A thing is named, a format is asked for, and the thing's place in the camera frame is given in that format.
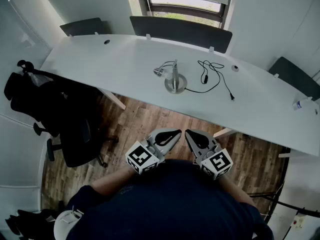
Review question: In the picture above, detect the clear plastic water bottle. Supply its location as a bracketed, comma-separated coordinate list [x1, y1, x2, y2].
[292, 96, 314, 111]

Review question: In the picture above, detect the black floor cable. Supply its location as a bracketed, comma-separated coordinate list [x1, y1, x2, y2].
[249, 194, 320, 216]

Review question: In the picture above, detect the person's left forearm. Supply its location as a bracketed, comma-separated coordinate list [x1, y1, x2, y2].
[91, 167, 137, 198]

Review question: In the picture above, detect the long dark grey desk divider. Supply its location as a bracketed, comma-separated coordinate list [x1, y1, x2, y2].
[129, 15, 233, 54]

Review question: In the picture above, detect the person in dark blue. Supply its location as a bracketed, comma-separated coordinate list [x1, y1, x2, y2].
[66, 158, 275, 240]

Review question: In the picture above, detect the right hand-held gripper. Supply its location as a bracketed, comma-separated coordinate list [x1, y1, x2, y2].
[185, 128, 234, 181]

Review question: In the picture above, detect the black bag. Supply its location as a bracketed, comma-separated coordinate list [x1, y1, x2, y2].
[4, 208, 61, 240]

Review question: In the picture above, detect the dark framed window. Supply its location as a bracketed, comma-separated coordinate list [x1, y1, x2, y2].
[124, 0, 238, 30]

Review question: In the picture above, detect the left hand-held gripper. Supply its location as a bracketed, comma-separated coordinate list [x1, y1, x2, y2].
[124, 128, 183, 176]

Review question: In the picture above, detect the silver desk lamp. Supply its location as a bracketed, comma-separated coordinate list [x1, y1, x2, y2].
[153, 59, 188, 95]

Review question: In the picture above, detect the white power strip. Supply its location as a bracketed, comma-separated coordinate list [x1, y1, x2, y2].
[290, 213, 307, 229]

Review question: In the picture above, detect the person's right forearm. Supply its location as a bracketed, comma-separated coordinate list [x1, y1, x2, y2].
[218, 175, 256, 208]

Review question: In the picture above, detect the black office chair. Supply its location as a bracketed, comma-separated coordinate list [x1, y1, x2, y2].
[3, 59, 120, 169]

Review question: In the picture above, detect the white rectangular block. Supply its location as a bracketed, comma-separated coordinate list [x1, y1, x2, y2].
[213, 127, 238, 139]
[278, 150, 312, 159]
[98, 87, 127, 111]

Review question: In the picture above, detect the black power cable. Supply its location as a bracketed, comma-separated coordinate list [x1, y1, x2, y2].
[184, 60, 236, 102]

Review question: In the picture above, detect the white pouch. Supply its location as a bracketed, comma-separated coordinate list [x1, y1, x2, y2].
[53, 208, 85, 240]

